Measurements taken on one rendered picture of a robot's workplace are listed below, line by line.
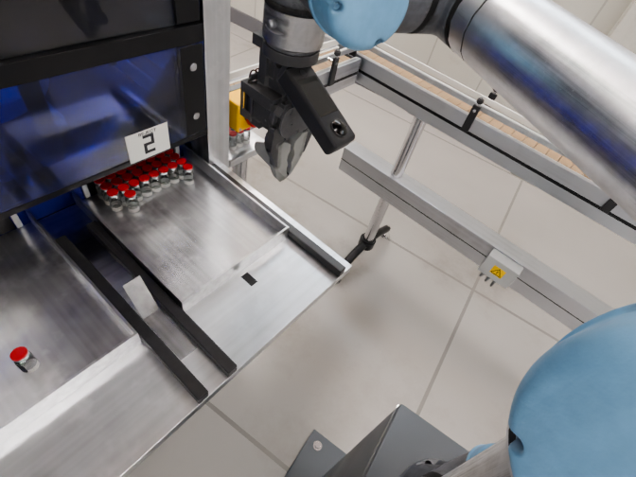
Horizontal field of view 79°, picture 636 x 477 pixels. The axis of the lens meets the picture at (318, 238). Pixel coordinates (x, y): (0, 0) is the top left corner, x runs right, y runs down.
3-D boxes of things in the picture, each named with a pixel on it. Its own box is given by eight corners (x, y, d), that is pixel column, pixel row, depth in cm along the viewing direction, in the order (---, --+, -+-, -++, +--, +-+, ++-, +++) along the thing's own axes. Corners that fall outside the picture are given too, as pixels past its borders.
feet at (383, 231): (325, 277, 185) (330, 260, 175) (380, 227, 215) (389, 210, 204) (337, 288, 183) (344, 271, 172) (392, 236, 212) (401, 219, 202)
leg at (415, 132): (352, 245, 192) (407, 109, 135) (362, 237, 197) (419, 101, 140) (366, 256, 189) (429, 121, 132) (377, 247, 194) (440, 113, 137)
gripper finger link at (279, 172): (260, 165, 64) (265, 116, 57) (286, 184, 62) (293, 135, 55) (247, 172, 62) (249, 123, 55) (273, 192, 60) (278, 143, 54)
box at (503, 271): (476, 269, 144) (488, 255, 138) (482, 262, 147) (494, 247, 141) (505, 289, 141) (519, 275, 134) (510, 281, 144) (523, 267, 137)
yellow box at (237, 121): (217, 118, 91) (216, 90, 85) (239, 109, 95) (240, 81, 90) (238, 133, 88) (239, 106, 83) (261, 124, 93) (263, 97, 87)
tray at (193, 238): (76, 203, 77) (70, 190, 74) (185, 155, 92) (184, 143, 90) (184, 312, 66) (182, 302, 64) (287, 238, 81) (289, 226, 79)
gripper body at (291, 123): (274, 103, 60) (284, 22, 51) (315, 131, 57) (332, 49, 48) (238, 118, 56) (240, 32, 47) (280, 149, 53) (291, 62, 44)
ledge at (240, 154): (194, 139, 100) (194, 132, 98) (233, 123, 107) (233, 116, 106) (230, 167, 95) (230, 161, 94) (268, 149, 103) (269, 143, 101)
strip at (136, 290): (129, 304, 65) (121, 285, 61) (144, 293, 67) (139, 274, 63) (181, 361, 61) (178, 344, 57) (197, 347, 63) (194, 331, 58)
